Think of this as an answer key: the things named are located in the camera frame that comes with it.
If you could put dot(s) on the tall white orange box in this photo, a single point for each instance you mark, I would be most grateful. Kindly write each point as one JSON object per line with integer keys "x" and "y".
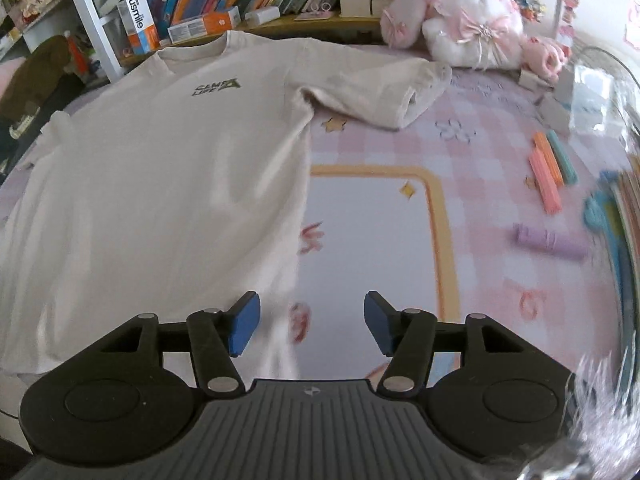
{"x": 139, "y": 22}

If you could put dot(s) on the white and pink plush toy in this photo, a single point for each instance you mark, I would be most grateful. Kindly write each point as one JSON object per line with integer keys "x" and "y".
{"x": 470, "y": 15}

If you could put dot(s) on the salmon pink stick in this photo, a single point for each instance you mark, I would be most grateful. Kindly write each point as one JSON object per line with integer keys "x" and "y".
{"x": 545, "y": 182}

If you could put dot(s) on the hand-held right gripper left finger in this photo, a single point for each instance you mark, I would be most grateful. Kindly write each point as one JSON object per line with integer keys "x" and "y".
{"x": 245, "y": 325}

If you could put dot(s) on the pink checked bed sheet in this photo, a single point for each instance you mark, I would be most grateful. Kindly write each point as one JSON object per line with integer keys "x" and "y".
{"x": 490, "y": 170}

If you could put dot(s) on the long white orange box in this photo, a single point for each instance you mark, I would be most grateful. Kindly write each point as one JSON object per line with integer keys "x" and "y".
{"x": 202, "y": 26}

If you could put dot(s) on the low white pen holder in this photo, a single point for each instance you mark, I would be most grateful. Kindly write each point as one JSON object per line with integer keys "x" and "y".
{"x": 382, "y": 7}

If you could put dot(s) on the teal stick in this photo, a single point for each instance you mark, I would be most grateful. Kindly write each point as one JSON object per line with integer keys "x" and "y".
{"x": 562, "y": 157}

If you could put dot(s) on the pink card with scissors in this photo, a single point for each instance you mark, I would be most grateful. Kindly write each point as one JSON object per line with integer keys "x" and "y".
{"x": 320, "y": 8}

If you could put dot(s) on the white shelf frame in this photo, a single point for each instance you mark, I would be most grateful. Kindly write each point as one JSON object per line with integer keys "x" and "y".
{"x": 92, "y": 15}

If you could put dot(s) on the cream printed t-shirt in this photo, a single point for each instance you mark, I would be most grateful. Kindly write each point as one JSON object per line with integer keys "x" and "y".
{"x": 150, "y": 185}

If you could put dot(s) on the purple stick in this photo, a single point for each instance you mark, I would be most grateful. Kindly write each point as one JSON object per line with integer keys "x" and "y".
{"x": 550, "y": 242}

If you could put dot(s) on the brown cloth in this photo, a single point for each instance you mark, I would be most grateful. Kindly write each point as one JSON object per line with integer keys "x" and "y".
{"x": 35, "y": 77}

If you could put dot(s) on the orange stick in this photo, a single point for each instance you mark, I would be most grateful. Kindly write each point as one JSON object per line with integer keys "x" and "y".
{"x": 548, "y": 157}

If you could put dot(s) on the red plastic toy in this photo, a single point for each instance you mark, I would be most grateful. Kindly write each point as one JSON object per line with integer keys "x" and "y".
{"x": 75, "y": 46}

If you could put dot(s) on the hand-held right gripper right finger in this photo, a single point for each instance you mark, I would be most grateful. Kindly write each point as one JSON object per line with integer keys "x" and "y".
{"x": 376, "y": 321}

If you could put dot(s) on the wooden bookshelf board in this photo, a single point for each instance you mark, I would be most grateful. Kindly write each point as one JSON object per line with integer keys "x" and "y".
{"x": 300, "y": 25}

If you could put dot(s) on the small white box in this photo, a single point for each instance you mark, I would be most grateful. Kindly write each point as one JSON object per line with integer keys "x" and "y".
{"x": 535, "y": 80}
{"x": 262, "y": 15}

